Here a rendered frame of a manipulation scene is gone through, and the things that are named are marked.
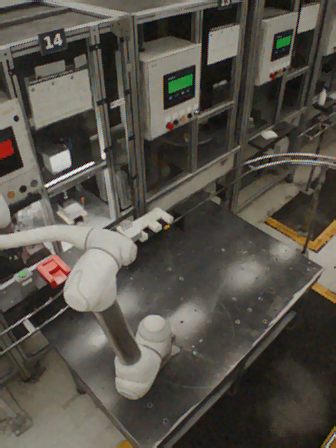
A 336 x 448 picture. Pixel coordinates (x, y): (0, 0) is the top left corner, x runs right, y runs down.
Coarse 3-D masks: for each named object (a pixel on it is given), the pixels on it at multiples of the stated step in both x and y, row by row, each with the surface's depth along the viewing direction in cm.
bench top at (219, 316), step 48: (192, 240) 246; (240, 240) 246; (144, 288) 217; (192, 288) 217; (240, 288) 217; (288, 288) 216; (48, 336) 194; (96, 336) 194; (192, 336) 194; (240, 336) 193; (96, 384) 174; (192, 384) 174; (144, 432) 158
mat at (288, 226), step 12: (300, 192) 392; (324, 192) 392; (288, 204) 377; (300, 204) 377; (324, 204) 377; (276, 216) 364; (288, 216) 363; (300, 216) 363; (324, 216) 363; (276, 228) 352; (288, 228) 351; (324, 228) 350; (300, 240) 339; (312, 240) 338; (324, 240) 339
